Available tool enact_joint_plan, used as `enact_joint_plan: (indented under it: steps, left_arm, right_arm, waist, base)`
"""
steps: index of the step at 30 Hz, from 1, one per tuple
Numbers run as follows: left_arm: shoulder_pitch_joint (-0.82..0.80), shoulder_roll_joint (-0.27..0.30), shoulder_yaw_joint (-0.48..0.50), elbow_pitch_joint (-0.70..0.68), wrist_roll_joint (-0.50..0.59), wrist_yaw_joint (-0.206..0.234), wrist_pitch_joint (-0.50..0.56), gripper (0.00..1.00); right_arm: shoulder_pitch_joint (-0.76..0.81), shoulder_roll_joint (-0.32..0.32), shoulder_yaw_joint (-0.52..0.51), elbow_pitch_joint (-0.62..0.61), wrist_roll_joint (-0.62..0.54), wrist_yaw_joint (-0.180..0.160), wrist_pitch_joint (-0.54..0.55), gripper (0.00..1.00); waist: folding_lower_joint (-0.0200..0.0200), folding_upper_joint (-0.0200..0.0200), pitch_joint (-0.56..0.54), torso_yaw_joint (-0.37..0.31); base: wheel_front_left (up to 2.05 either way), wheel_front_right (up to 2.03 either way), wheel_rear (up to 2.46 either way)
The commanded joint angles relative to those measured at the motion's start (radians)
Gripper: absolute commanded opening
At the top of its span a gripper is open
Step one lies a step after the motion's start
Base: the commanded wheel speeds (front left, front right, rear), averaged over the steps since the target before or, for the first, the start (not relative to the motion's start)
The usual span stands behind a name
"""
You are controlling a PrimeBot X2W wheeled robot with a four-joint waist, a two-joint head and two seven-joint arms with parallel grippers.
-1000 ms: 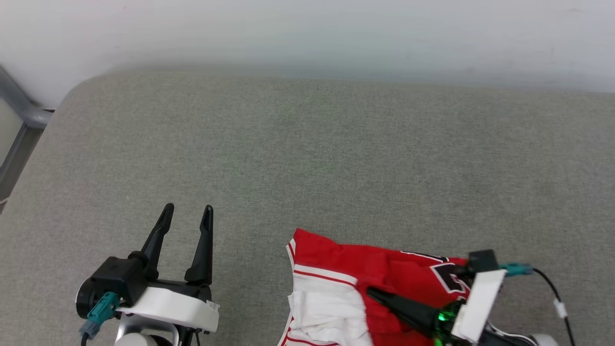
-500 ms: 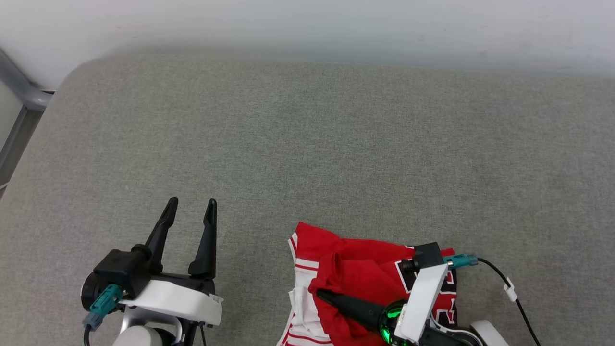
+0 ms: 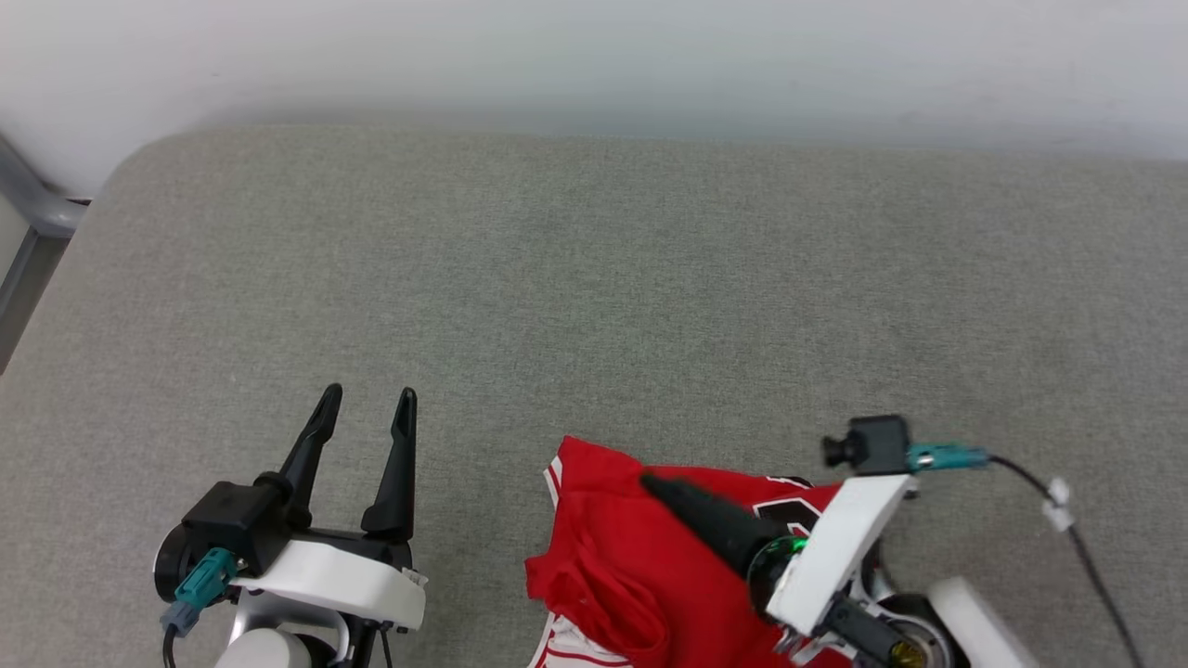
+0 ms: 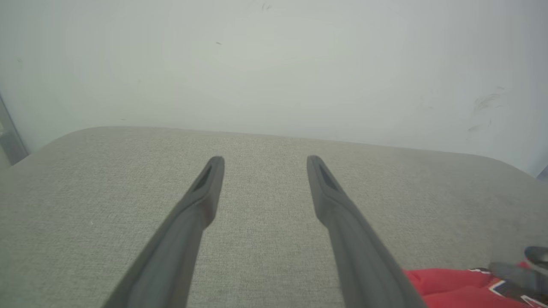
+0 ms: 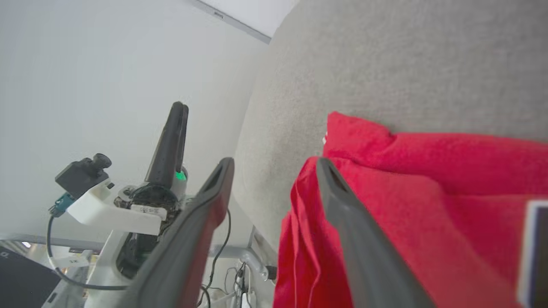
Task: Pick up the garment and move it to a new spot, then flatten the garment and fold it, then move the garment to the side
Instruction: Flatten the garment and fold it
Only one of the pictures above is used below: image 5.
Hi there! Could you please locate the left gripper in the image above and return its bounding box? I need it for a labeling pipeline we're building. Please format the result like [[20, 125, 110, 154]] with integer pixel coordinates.
[[115, 101, 189, 223]]

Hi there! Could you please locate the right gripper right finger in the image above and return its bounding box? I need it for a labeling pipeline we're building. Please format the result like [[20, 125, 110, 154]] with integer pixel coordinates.
[[316, 157, 435, 308]]

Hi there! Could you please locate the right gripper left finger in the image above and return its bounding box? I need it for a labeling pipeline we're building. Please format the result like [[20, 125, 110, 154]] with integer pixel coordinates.
[[112, 157, 235, 308]]

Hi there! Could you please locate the red and white cloth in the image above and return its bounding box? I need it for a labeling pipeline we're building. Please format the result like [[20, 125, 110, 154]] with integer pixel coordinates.
[[273, 111, 548, 308]]

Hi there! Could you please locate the black box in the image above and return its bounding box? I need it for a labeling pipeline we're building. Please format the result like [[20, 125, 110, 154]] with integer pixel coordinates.
[[0, 246, 61, 308]]

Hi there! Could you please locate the thin black cable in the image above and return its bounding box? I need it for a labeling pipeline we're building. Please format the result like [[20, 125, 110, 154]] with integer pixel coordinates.
[[198, 209, 232, 308]]

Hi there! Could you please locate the grey metal frame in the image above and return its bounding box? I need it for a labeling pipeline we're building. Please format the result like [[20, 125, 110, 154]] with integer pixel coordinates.
[[212, 227, 280, 308]]

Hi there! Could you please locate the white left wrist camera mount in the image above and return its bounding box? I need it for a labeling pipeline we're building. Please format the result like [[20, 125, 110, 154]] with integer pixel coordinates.
[[66, 179, 168, 236]]

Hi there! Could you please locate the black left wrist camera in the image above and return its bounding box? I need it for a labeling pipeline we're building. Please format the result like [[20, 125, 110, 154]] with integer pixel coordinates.
[[55, 153, 113, 199]]

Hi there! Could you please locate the teal cable connector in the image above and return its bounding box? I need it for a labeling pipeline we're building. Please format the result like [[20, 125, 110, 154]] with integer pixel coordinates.
[[48, 193, 76, 217]]

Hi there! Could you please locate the grey wall strip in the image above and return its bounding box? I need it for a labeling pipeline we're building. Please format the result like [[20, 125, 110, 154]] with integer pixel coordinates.
[[188, 0, 273, 45]]

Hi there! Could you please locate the long black cable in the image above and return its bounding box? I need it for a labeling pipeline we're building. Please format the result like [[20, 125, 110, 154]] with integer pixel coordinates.
[[46, 213, 130, 291]]

